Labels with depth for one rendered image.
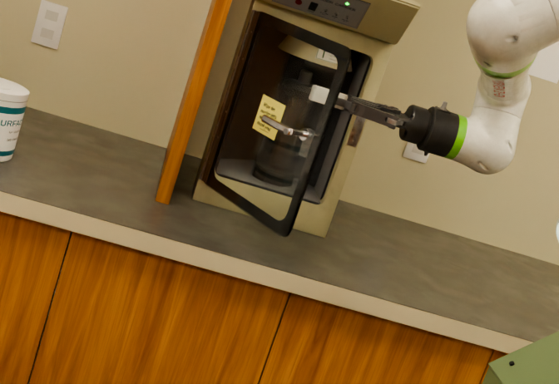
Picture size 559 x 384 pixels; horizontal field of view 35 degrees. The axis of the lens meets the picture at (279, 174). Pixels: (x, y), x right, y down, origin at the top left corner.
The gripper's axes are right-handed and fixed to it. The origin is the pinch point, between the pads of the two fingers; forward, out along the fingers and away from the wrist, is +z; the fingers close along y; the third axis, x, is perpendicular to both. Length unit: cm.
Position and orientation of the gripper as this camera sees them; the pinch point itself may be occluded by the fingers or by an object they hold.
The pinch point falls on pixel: (328, 97)
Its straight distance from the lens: 178.9
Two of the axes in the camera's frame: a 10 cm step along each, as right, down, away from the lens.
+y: 0.7, 2.6, -9.6
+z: -9.5, -2.8, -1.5
